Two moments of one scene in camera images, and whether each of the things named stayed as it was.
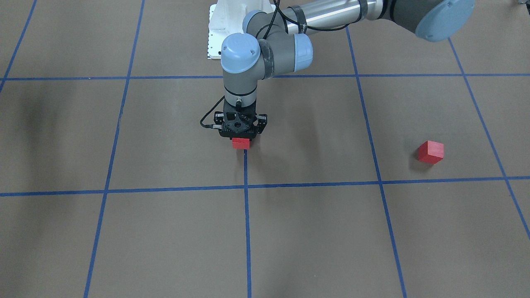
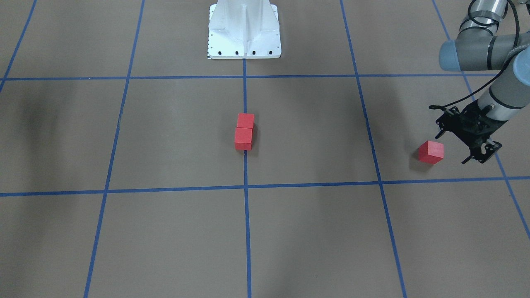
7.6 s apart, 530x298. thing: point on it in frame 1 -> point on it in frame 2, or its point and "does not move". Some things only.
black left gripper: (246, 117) -> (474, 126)
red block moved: (240, 143) does not move
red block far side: (431, 152) does not move
